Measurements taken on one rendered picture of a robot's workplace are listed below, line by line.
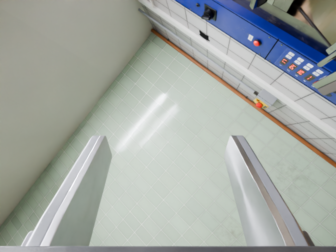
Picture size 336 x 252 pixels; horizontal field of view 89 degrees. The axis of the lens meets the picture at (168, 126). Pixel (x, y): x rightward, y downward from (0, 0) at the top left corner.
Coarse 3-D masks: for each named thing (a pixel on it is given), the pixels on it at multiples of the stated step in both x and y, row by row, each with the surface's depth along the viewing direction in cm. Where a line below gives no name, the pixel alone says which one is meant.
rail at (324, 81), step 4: (332, 72) 41; (324, 76) 44; (328, 76) 42; (332, 76) 41; (316, 80) 48; (320, 80) 45; (324, 80) 44; (328, 80) 43; (332, 80) 42; (312, 84) 49; (316, 84) 47; (320, 84) 46; (324, 84) 45; (316, 88) 49
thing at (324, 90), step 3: (333, 81) 42; (327, 84) 44; (330, 84) 43; (333, 84) 43; (321, 87) 47; (324, 87) 46; (327, 87) 45; (330, 87) 44; (333, 87) 43; (318, 90) 48; (321, 90) 47; (324, 90) 46; (327, 90) 45; (330, 90) 45; (333, 90) 44; (321, 93) 48; (324, 93) 47; (327, 93) 46
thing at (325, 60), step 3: (333, 51) 42; (330, 54) 42; (333, 54) 41; (324, 57) 45; (327, 57) 43; (330, 57) 43; (333, 57) 42; (321, 60) 46; (324, 60) 45; (327, 60) 44; (330, 60) 44; (318, 63) 47; (321, 63) 46; (324, 63) 45; (321, 66) 47
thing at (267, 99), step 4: (260, 92) 104; (264, 92) 103; (268, 92) 102; (256, 96) 104; (260, 96) 103; (264, 96) 103; (268, 96) 102; (272, 96) 102; (260, 100) 104; (264, 100) 103; (268, 100) 102; (272, 100) 102; (264, 104) 104; (268, 104) 102; (264, 108) 109
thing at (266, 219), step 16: (240, 144) 9; (240, 160) 9; (256, 160) 8; (240, 176) 9; (256, 176) 8; (240, 192) 9; (256, 192) 7; (272, 192) 7; (240, 208) 9; (256, 208) 7; (272, 208) 6; (288, 208) 6; (256, 224) 7; (272, 224) 6; (288, 224) 6; (256, 240) 7; (272, 240) 6; (288, 240) 6; (304, 240) 6
